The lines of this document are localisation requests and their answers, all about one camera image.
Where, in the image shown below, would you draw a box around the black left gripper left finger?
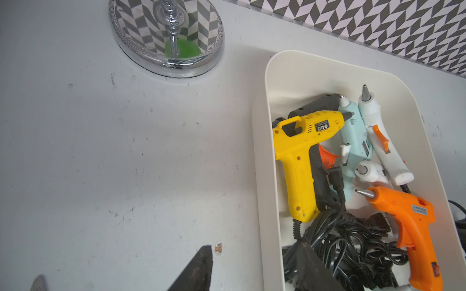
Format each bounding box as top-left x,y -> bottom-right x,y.
168,245 -> 213,291

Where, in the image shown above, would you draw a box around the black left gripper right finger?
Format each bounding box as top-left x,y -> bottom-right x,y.
296,241 -> 344,291

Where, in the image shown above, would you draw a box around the black glue gun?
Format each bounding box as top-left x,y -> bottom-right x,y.
272,93 -> 410,291

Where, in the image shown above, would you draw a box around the white glue gun orange trigger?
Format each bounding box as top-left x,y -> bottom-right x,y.
319,142 -> 392,202

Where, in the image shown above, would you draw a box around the mint green glue gun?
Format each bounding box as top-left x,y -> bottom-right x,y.
338,95 -> 373,202

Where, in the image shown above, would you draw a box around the yellow glue gun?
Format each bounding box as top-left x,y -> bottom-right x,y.
273,110 -> 354,223

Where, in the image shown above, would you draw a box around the small white glue gun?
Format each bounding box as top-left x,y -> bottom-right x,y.
358,84 -> 415,193

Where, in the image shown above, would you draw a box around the white plastic storage box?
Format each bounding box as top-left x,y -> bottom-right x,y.
252,50 -> 466,291

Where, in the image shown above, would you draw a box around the metal file tool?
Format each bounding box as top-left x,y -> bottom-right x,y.
30,274 -> 48,291

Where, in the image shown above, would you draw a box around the silver stand green leaves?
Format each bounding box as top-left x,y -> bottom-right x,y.
108,1 -> 225,78

